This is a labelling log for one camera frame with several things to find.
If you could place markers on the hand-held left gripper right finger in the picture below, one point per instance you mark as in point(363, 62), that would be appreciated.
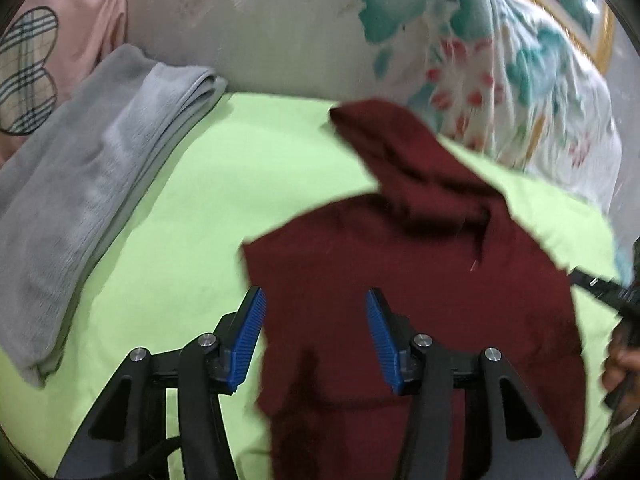
point(381, 332)

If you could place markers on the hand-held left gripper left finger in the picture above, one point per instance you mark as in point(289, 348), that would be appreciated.
point(246, 330)

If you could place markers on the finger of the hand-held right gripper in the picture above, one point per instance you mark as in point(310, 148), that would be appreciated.
point(600, 285)

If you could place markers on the maroon knit sweater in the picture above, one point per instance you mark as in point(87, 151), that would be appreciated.
point(430, 260)

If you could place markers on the person's right hand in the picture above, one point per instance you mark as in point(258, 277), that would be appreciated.
point(617, 367)

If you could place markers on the light green bed sheet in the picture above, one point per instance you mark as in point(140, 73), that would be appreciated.
point(200, 200)

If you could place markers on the grey folded blanket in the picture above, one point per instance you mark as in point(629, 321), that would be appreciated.
point(85, 200)

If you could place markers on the white floral quilt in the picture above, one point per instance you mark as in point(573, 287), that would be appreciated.
point(450, 50)

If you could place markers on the pink pillow with plaid heart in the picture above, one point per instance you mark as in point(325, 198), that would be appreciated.
point(65, 35)

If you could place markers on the gold picture frame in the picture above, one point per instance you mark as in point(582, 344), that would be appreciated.
point(565, 5)

